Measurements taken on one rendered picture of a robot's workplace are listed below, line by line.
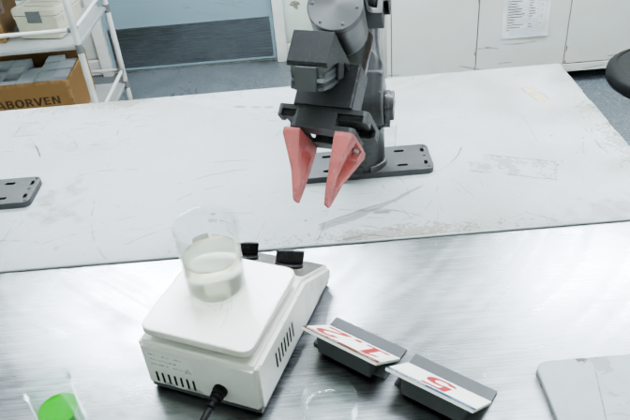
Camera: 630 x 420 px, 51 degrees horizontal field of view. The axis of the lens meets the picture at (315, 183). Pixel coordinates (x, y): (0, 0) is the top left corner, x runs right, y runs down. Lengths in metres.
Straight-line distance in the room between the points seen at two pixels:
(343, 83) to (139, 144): 0.52
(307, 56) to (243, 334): 0.27
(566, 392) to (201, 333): 0.35
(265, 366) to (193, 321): 0.08
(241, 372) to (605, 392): 0.34
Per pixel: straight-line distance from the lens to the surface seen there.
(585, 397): 0.70
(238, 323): 0.64
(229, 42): 3.65
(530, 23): 3.18
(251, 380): 0.64
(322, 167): 0.99
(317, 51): 0.65
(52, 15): 2.74
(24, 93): 2.89
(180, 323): 0.66
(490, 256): 0.84
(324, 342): 0.70
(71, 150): 1.18
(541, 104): 1.19
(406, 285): 0.79
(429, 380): 0.67
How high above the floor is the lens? 1.44
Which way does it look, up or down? 34 degrees down
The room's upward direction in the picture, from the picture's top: 5 degrees counter-clockwise
